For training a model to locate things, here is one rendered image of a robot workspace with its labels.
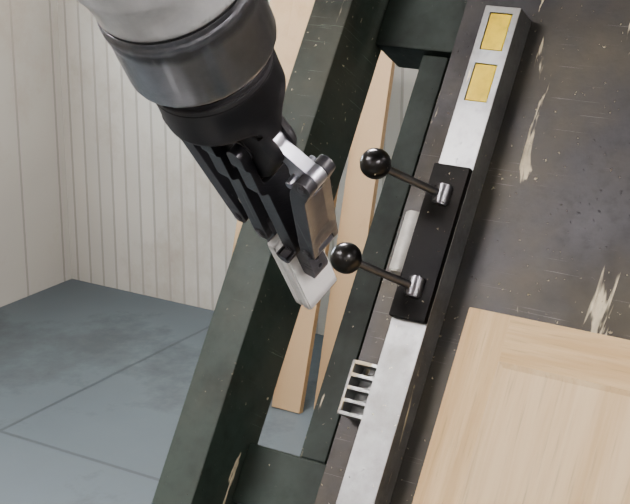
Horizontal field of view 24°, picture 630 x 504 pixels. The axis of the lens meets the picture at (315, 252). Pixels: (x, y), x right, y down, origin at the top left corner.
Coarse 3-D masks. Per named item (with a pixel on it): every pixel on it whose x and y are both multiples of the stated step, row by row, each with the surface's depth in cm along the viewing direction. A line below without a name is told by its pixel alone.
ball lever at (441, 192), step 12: (372, 156) 172; (384, 156) 173; (360, 168) 174; (372, 168) 172; (384, 168) 172; (408, 180) 176; (420, 180) 177; (432, 192) 178; (444, 192) 178; (444, 204) 178
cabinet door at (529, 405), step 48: (480, 336) 174; (528, 336) 171; (576, 336) 168; (480, 384) 172; (528, 384) 170; (576, 384) 167; (624, 384) 164; (480, 432) 170; (528, 432) 168; (576, 432) 165; (624, 432) 163; (432, 480) 171; (480, 480) 169; (528, 480) 166; (576, 480) 163; (624, 480) 161
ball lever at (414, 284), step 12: (336, 252) 170; (348, 252) 170; (360, 252) 171; (336, 264) 171; (348, 264) 170; (360, 264) 171; (384, 276) 174; (396, 276) 175; (408, 288) 176; (420, 288) 176
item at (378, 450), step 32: (480, 32) 185; (512, 32) 182; (512, 64) 183; (480, 128) 180; (448, 160) 181; (480, 160) 180; (480, 192) 182; (448, 256) 177; (448, 288) 179; (384, 352) 177; (416, 352) 175; (384, 384) 176; (416, 384) 176; (384, 416) 174; (352, 448) 175; (384, 448) 173; (352, 480) 174; (384, 480) 173
